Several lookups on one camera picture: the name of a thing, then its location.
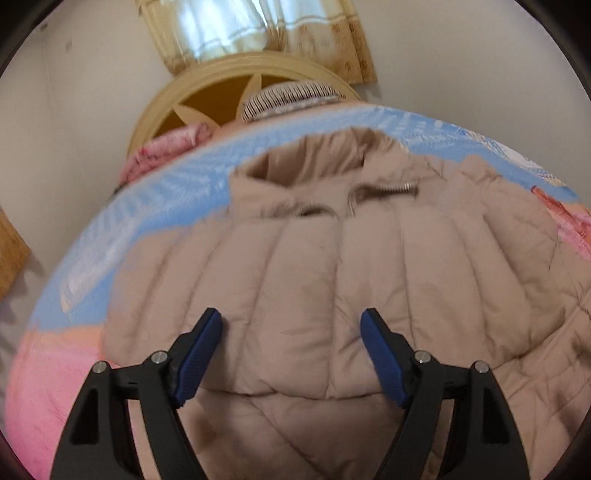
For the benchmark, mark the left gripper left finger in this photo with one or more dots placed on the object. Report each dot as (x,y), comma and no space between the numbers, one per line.
(123,417)

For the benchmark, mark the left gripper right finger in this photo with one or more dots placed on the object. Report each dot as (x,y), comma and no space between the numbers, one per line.
(461,409)

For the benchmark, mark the beige quilted puffer jacket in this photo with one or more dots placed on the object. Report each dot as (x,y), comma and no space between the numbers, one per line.
(462,262)

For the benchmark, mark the blue pink printed bedspread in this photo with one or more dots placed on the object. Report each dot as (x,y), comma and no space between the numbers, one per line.
(68,323)

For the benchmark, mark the wooden furniture corner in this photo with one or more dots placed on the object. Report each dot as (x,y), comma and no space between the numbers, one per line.
(14,255)

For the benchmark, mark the cream wooden headboard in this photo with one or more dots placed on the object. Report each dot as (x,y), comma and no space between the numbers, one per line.
(214,92)

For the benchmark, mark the striped pillow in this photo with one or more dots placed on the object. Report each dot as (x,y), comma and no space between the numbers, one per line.
(288,97)

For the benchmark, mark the beige patterned window curtain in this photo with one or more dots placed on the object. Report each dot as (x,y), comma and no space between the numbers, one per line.
(327,32)

